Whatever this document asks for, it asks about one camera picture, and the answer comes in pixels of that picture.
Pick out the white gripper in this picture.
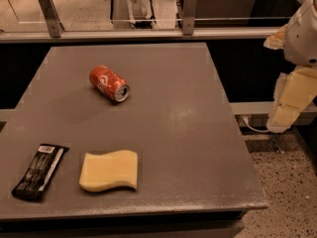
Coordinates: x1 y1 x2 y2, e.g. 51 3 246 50
264 0 317 133

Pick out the red coke can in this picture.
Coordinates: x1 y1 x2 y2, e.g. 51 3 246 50
89 64 130 102

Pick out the grey metal railing ledge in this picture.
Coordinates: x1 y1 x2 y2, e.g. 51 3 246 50
0 27 278 44

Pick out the yellow sponge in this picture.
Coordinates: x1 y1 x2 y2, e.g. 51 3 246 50
79 150 138 192

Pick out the black snack bar wrapper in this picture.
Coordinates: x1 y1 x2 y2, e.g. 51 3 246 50
11 144 68 200

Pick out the white cable on floor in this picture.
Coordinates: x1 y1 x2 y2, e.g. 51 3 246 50
241 115 270 133

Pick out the right metal rail bracket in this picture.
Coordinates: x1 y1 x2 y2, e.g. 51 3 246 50
182 0 197 36

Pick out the metal rail bracket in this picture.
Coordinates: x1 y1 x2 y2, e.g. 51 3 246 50
38 0 63 38
182 0 197 36

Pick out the left metal rail bracket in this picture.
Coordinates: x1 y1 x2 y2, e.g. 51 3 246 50
38 0 63 38

